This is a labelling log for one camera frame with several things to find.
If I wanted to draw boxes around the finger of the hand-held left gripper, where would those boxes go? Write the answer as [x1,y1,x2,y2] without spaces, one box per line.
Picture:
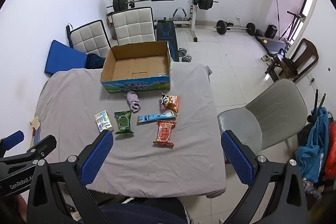
[0,135,57,175]
[0,131,25,151]

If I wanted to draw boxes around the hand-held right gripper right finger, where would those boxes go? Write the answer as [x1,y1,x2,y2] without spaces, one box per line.
[221,130,308,224]

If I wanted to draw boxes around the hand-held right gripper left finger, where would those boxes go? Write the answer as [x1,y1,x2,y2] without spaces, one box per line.
[26,130,114,224]

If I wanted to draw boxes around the small white green box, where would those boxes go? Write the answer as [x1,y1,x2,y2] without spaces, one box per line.
[94,109,114,133]

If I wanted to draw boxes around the green snack packet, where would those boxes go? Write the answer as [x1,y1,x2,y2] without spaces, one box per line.
[114,111,135,135]

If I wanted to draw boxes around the purple sock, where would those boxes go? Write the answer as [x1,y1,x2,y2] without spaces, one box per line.
[124,91,142,111]

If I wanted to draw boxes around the long blue packet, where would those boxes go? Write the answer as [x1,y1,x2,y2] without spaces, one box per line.
[137,111,176,125]

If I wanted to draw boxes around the red snack packet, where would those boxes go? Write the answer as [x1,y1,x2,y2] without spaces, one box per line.
[153,120,177,148]

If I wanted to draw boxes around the printed cardboard box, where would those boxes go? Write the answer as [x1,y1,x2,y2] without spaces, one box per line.
[100,41,174,94]

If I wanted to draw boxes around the panda print snack packet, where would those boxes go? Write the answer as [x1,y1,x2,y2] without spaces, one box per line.
[160,92,180,117]

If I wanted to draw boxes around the grey plastic chair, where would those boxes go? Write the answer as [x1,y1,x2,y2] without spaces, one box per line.
[217,79,308,161]

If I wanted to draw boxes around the person's dark clothing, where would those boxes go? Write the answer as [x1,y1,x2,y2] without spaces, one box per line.
[100,196,193,224]

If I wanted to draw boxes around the blue jacket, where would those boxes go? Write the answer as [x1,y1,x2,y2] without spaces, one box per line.
[297,107,330,184]

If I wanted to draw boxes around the blue foam mat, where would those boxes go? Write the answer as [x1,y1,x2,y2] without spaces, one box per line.
[43,39,88,79]

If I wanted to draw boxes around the orange bag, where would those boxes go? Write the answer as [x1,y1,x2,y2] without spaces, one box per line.
[324,119,336,178]

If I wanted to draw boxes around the black sticks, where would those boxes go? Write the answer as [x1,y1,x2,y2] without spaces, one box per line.
[310,89,327,117]

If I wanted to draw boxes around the dark blue cloth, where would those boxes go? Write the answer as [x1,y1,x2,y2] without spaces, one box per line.
[85,53,106,69]

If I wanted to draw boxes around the pair of white shoes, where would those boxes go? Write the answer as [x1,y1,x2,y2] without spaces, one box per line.
[261,54,275,65]

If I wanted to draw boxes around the white padded chair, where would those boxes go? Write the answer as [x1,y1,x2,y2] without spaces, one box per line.
[66,20,112,58]
[108,6,157,46]

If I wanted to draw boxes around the black treadmill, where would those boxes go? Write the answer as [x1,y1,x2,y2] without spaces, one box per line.
[253,30,292,56]

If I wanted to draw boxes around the brown wooden chair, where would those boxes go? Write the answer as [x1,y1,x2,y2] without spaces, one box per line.
[265,38,319,83]

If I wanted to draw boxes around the black speaker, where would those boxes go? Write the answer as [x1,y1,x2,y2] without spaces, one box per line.
[264,25,278,39]

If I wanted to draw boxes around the short barbell with black plates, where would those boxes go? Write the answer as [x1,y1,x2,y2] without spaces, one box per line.
[214,20,256,37]

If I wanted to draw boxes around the black blue weight bench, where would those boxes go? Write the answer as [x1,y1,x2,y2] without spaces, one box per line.
[155,18,179,63]

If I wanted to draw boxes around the white barbell rack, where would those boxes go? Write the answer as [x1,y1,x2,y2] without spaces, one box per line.
[127,0,202,43]

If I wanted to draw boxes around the thin black pole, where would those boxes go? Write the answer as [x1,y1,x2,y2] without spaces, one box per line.
[274,0,283,35]

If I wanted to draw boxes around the black tripod stand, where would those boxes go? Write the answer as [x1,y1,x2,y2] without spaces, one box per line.
[280,11,306,41]

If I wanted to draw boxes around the long barbell with black plates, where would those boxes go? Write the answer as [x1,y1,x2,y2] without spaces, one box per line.
[106,0,219,12]

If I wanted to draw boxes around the black handle bar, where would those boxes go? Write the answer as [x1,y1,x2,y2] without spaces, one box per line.
[66,24,74,48]

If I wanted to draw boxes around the grey handle exercise machine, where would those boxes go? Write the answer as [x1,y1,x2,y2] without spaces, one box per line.
[172,7,188,22]

